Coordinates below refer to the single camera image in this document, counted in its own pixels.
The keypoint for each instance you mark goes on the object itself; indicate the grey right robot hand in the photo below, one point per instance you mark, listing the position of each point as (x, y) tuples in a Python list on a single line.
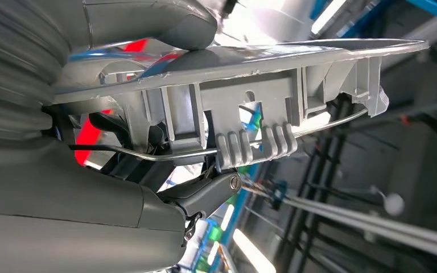
[(71, 211)]

